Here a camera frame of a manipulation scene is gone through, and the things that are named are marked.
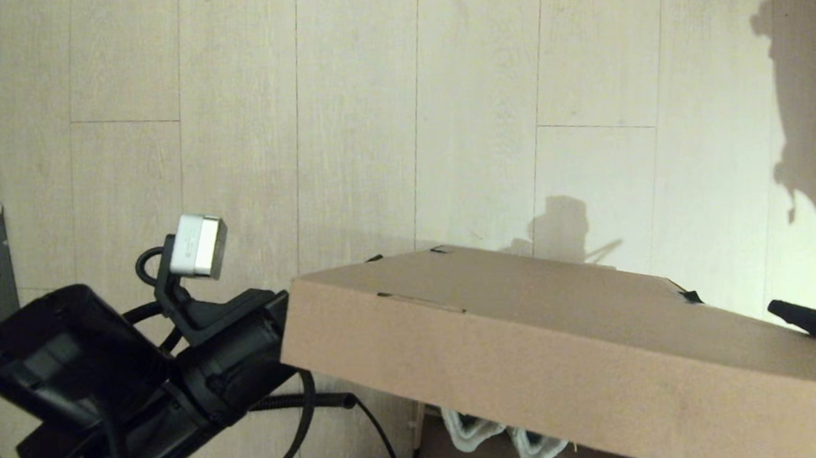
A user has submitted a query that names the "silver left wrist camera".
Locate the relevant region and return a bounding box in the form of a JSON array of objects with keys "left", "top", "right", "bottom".
[{"left": 166, "top": 211, "right": 231, "bottom": 283}]

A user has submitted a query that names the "black coiled cable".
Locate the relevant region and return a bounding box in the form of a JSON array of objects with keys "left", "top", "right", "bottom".
[{"left": 247, "top": 386, "right": 409, "bottom": 458}]

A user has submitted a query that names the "brown cardboard shoe box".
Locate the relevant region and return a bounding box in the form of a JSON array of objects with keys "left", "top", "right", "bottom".
[{"left": 272, "top": 215, "right": 816, "bottom": 458}]

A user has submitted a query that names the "white mesh lace-up sneaker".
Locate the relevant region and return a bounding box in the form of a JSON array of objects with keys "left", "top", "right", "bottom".
[
  {"left": 507, "top": 420, "right": 579, "bottom": 458},
  {"left": 440, "top": 402, "right": 511, "bottom": 455}
]

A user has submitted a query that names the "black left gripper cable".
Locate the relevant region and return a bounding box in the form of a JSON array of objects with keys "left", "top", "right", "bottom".
[{"left": 136, "top": 367, "right": 321, "bottom": 458}]

